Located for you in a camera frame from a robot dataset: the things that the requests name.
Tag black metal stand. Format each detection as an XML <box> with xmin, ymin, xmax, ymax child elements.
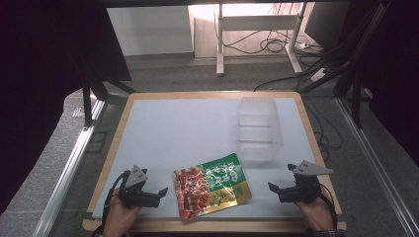
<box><xmin>332</xmin><ymin>3</ymin><xmax>393</xmax><ymax>130</ymax></box>
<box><xmin>81</xmin><ymin>77</ymin><xmax>136</xmax><ymax>128</ymax></box>

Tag red and green snack packet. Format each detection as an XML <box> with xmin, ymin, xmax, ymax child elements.
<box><xmin>173</xmin><ymin>152</ymin><xmax>253</xmax><ymax>221</ymax></box>

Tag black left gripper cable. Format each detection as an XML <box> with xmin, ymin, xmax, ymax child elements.
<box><xmin>102</xmin><ymin>169</ymin><xmax>131</xmax><ymax>233</ymax></box>

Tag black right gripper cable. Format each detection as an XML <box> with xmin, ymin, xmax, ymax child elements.
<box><xmin>316</xmin><ymin>183</ymin><xmax>339</xmax><ymax>229</ymax></box>

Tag white power strip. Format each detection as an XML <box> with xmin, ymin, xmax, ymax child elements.
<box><xmin>309</xmin><ymin>67</ymin><xmax>331</xmax><ymax>83</ymax></box>

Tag person's right hand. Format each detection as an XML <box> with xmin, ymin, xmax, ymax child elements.
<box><xmin>293</xmin><ymin>196</ymin><xmax>335</xmax><ymax>232</ymax></box>

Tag white table mat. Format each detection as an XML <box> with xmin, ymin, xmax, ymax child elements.
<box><xmin>92</xmin><ymin>97</ymin><xmax>330</xmax><ymax>221</ymax></box>

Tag clear plastic container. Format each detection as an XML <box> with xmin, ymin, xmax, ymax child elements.
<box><xmin>236</xmin><ymin>96</ymin><xmax>284</xmax><ymax>163</ymax></box>

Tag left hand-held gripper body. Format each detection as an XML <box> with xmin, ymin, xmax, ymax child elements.
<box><xmin>118</xmin><ymin>164</ymin><xmax>161</xmax><ymax>209</ymax></box>

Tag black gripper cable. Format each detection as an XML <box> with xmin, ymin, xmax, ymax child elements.
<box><xmin>102</xmin><ymin>169</ymin><xmax>131</xmax><ymax>233</ymax></box>
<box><xmin>316</xmin><ymin>183</ymin><xmax>339</xmax><ymax>229</ymax></box>

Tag person's right sleeve cuff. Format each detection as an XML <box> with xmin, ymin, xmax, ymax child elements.
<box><xmin>311</xmin><ymin>227</ymin><xmax>346</xmax><ymax>237</ymax></box>

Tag aluminium rail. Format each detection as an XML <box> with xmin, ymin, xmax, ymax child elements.
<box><xmin>32</xmin><ymin>98</ymin><xmax>107</xmax><ymax>237</ymax></box>
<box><xmin>334</xmin><ymin>97</ymin><xmax>419</xmax><ymax>237</ymax></box>

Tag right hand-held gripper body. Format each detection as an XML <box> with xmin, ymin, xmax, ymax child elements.
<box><xmin>278</xmin><ymin>160</ymin><xmax>334</xmax><ymax>204</ymax></box>

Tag white cabinet panel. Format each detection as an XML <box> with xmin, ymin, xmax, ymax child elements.
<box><xmin>106</xmin><ymin>5</ymin><xmax>195</xmax><ymax>57</ymax></box>

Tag white desk frame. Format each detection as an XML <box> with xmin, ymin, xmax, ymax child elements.
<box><xmin>214</xmin><ymin>2</ymin><xmax>304</xmax><ymax>77</ymax></box>

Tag black floor cables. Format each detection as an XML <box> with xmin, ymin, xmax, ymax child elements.
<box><xmin>213</xmin><ymin>3</ymin><xmax>350</xmax><ymax>93</ymax></box>

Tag black curtain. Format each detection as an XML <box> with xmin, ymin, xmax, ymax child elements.
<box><xmin>0</xmin><ymin>0</ymin><xmax>132</xmax><ymax>215</ymax></box>
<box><xmin>335</xmin><ymin>0</ymin><xmax>419</xmax><ymax>167</ymax></box>

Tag person's left hand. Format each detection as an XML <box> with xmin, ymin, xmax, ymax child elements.
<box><xmin>103</xmin><ymin>194</ymin><xmax>142</xmax><ymax>237</ymax></box>

